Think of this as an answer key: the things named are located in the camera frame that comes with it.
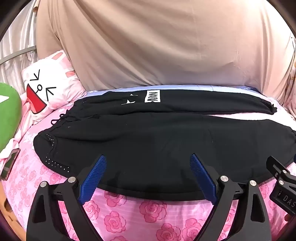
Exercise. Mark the beige cloth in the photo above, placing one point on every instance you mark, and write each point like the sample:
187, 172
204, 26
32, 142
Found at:
150, 41

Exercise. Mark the smartphone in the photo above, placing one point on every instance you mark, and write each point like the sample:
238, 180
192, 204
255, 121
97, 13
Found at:
9, 164

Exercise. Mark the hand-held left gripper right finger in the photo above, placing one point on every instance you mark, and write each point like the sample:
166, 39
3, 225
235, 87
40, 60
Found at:
202, 177

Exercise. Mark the pink rose bedsheet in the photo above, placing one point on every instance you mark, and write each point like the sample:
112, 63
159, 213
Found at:
138, 215

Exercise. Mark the grey metal bar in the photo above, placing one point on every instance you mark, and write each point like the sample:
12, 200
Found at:
16, 54

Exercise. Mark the black pants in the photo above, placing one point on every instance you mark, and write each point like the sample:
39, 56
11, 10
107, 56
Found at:
150, 148

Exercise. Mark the wooden bed frame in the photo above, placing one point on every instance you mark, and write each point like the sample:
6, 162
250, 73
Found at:
8, 208

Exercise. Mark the white cartoon face pillow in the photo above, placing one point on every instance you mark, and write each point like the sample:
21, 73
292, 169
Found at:
62, 81

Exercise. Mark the white striped curtain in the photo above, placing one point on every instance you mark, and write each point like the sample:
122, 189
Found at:
18, 30

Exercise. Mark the green plush toy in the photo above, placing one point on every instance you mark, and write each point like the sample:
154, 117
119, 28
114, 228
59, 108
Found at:
8, 115

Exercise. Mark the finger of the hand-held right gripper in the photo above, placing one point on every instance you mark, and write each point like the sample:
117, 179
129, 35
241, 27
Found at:
277, 168

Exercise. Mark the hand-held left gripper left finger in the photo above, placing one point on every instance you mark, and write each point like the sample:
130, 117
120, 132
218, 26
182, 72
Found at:
93, 177

